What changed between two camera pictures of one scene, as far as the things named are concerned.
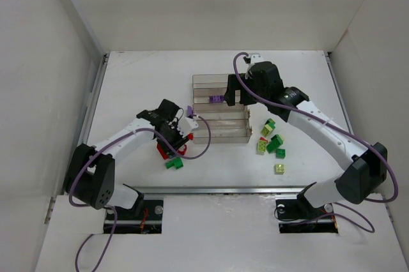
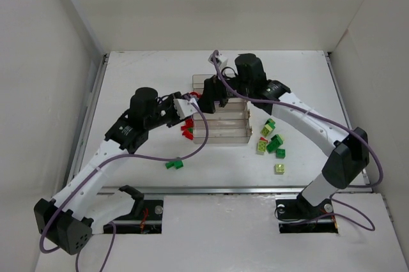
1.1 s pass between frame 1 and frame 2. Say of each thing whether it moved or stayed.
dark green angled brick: stayed
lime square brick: stayed
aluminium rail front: stayed
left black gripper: moved
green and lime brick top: stayed
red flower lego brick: moved
